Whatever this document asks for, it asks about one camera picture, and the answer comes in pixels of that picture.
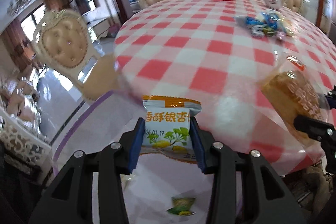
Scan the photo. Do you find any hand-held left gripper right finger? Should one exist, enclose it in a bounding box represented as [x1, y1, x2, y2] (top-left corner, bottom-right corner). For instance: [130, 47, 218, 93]
[189, 116, 307, 224]

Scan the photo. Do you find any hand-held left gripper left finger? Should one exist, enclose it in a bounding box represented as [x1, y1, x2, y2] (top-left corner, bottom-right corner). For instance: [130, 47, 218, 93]
[28, 117, 146, 224]

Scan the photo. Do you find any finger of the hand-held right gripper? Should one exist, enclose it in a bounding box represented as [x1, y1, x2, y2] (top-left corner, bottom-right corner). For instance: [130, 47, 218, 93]
[293, 114, 336, 172]
[316, 91, 336, 110]

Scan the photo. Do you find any orange and white snack packet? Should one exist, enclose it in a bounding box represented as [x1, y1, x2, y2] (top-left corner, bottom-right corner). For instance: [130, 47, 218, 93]
[142, 94, 202, 161]

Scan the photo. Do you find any clear bread packet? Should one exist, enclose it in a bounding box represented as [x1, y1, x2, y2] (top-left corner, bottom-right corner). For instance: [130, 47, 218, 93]
[259, 55, 332, 159]

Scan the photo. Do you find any green snack packet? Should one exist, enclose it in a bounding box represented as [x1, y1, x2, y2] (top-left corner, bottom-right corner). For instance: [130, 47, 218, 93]
[167, 196, 197, 216]

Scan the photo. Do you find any pile of small snack packets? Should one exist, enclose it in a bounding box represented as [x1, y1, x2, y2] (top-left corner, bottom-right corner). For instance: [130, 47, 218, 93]
[235, 9, 296, 41]

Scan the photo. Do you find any white ornate cabinet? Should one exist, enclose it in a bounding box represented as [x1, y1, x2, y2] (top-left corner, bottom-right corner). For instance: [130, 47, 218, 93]
[0, 109, 53, 185]

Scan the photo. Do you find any white television cabinet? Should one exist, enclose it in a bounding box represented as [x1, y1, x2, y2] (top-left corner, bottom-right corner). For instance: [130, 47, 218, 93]
[87, 18, 111, 38]

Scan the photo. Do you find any flat screen television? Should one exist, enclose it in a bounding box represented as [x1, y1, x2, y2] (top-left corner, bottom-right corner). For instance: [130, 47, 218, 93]
[71, 0, 96, 16]

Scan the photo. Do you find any silver floral wall decoration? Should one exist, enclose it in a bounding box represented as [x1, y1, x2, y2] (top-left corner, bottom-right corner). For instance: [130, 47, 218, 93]
[7, 0, 34, 16]

